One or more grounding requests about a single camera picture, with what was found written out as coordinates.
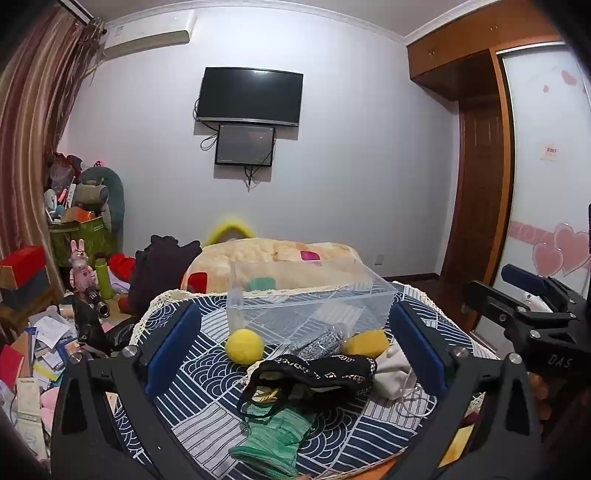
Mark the beige printed blanket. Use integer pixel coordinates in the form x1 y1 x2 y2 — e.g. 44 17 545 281
182 237 371 297

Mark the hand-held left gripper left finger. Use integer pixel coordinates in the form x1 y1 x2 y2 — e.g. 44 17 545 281
50 301 204 480

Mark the pile of papers and booklets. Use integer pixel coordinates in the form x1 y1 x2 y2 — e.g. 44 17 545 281
0 308 93 462

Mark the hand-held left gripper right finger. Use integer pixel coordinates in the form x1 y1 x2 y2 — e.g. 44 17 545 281
390 300 544 480

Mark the orange box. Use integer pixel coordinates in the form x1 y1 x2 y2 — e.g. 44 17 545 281
61 207 98 225

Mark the blue patterned tablecloth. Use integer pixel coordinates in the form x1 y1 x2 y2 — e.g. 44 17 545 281
107 281 505 480

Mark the red plush cloth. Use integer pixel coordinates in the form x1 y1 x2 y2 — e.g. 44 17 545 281
108 252 137 282

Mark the striped pink curtain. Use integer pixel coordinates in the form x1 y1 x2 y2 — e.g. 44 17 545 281
0 4 108 303

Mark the white drawstring pouch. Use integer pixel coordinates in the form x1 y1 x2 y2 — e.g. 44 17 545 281
372 344 437 422

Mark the black plastic bag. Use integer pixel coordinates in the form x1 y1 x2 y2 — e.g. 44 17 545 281
73 295 116 357

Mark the black cylindrical object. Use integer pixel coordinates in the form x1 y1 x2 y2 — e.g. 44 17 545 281
82 287 110 319

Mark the green storage box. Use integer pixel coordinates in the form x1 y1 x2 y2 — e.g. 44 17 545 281
49 216 116 274

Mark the brown wooden door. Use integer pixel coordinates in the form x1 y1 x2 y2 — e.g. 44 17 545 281
440 51 516 280

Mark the clear plastic storage box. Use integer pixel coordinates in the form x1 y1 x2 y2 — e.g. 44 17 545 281
226 258 398 348

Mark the green bottle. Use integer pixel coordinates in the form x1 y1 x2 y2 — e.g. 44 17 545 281
94 257 114 300

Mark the red box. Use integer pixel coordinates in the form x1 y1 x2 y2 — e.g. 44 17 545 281
0 245 47 278

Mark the yellow padded arch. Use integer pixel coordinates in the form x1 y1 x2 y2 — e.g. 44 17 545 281
203 219 255 248

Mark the black wall television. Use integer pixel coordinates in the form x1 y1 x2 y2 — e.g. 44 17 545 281
194 66 304 127

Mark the wooden overhead cabinet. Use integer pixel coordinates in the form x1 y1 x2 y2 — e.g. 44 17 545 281
406 0 574 101

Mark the small black monitor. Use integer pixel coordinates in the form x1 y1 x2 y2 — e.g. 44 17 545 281
214 123 277 167

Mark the dark purple garment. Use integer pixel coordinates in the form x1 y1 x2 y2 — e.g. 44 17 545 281
126 234 203 315

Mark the curtain rod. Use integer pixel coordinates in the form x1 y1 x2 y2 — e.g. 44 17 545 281
59 0 93 21

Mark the black patterned cloth bag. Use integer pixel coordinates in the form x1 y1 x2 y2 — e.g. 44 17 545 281
236 354 379 419

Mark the pink rabbit toy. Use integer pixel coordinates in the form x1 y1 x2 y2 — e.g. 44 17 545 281
69 239 98 292

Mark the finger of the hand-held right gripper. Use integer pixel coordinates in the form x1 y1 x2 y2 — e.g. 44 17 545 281
501 263 581 315
465 280 574 343

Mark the white heart print wardrobe door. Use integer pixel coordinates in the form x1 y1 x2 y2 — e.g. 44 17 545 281
501 43 591 298

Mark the grey blue box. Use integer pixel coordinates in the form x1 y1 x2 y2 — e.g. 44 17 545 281
0 269 52 311

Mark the grey green plush toy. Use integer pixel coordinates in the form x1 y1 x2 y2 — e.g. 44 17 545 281
74 165 126 232

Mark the yellow felt ball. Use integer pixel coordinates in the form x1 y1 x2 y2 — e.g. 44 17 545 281
225 329 265 366

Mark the yellow sponge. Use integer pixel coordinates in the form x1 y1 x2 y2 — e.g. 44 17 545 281
344 329 391 359

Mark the white air conditioner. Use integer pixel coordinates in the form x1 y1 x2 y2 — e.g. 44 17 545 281
103 13 197 52

